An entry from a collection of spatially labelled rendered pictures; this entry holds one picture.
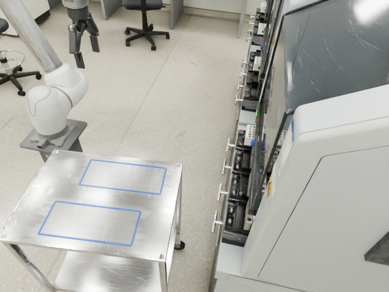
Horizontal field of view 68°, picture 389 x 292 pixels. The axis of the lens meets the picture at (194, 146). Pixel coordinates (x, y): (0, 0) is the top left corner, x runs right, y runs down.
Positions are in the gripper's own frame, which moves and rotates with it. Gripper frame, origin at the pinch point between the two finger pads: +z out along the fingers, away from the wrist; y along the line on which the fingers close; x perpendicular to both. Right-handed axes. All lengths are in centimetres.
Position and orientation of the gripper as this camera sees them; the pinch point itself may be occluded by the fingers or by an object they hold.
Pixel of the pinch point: (88, 57)
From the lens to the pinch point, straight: 131.6
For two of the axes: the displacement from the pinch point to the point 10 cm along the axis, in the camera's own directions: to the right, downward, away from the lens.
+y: -2.0, 6.9, -6.9
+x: 9.8, 1.8, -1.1
